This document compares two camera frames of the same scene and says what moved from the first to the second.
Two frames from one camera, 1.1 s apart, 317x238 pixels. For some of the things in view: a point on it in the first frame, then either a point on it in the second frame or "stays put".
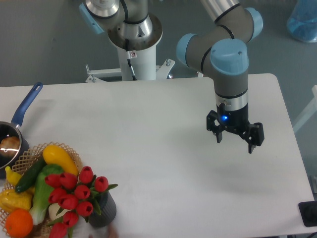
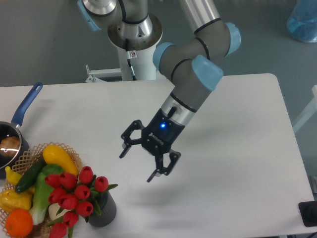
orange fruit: x=19 y=223 stays put
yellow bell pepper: x=10 y=200 stays put
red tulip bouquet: x=74 y=198 stays put
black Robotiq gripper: x=237 y=121 to x=157 y=138
